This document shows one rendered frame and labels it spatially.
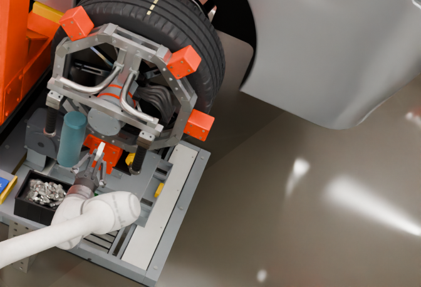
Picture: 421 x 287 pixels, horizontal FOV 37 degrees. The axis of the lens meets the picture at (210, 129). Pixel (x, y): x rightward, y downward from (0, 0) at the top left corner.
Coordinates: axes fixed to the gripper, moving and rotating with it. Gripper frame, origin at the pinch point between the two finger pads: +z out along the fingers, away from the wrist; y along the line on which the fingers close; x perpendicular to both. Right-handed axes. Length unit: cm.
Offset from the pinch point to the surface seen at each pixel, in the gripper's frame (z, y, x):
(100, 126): 12.6, 3.0, 0.9
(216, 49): 45, -22, -31
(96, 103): 7.1, 8.8, -13.0
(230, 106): 138, -68, 57
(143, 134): 3.3, -9.8, -13.6
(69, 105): 30.4, 15.6, 15.3
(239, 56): 185, -66, 53
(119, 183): 42, -21, 54
